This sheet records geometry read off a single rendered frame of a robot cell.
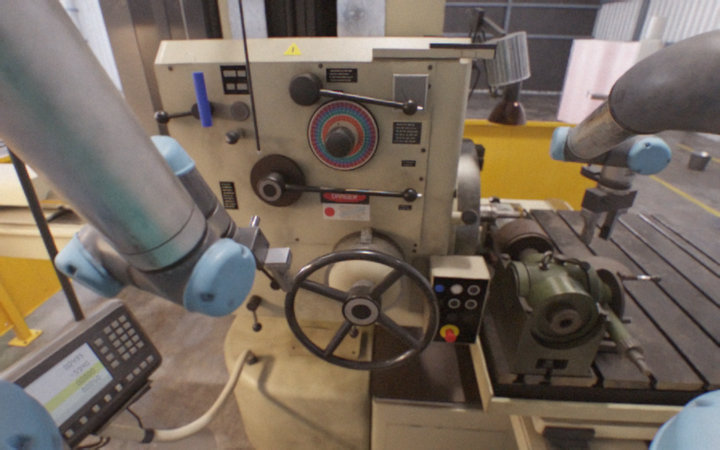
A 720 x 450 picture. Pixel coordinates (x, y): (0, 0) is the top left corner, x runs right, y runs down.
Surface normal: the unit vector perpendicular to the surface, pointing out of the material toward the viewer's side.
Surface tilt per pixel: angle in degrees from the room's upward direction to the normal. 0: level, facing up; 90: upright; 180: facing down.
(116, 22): 90
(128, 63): 90
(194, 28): 90
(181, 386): 0
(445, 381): 0
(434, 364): 0
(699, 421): 34
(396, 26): 90
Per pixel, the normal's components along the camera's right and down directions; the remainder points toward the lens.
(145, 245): 0.36, 0.65
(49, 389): 0.89, -0.14
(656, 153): -0.33, 0.45
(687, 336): 0.00, -0.88
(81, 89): 0.93, 0.14
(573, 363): -0.09, 0.47
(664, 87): -0.95, 0.22
